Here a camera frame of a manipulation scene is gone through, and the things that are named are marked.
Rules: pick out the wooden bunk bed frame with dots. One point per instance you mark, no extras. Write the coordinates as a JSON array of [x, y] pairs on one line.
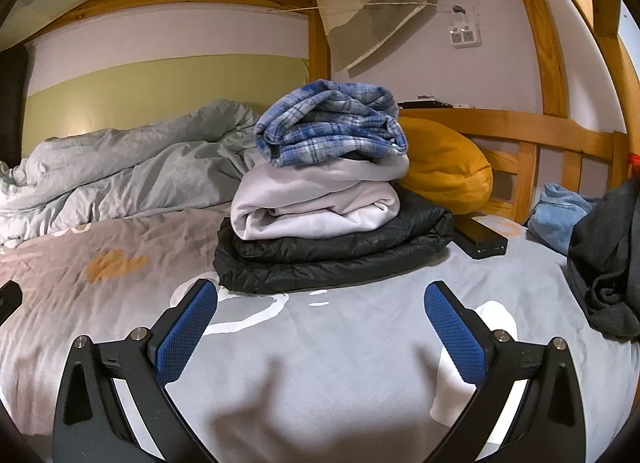
[[550, 43]]

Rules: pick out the black hanging garment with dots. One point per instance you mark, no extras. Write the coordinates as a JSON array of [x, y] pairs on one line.
[[12, 103]]

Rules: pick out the yellow cushion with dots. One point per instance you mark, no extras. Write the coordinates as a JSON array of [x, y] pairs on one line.
[[445, 168]]

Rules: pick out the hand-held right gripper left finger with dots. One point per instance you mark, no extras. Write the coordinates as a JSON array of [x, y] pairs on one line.
[[187, 323]]

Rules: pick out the white wall socket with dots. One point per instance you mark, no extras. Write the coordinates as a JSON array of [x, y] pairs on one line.
[[465, 35]]

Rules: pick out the checked hanging curtain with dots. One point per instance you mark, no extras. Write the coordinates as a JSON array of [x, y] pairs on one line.
[[370, 28]]

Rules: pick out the grey duvet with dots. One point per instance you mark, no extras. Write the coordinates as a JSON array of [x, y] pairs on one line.
[[125, 173]]

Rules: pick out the dark grey cloth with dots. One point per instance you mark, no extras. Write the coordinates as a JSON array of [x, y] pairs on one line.
[[605, 268]]

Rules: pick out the folded black jacket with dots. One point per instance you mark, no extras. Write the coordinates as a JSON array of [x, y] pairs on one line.
[[325, 263]]

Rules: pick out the blue plaid shirt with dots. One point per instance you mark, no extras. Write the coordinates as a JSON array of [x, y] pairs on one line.
[[330, 128]]

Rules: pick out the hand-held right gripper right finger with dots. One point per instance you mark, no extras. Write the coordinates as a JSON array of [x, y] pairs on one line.
[[452, 328]]

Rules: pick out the folded white hoodie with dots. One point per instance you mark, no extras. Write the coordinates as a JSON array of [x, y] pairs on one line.
[[310, 203]]

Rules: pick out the black power bank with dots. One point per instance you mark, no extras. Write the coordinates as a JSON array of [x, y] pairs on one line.
[[480, 238]]

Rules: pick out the black flat device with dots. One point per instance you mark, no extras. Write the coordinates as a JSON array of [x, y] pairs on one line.
[[425, 104]]

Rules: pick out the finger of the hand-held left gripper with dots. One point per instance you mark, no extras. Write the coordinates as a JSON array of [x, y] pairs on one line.
[[9, 299]]

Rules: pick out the light blue cloth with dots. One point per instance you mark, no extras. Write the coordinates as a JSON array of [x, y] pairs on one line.
[[555, 218]]

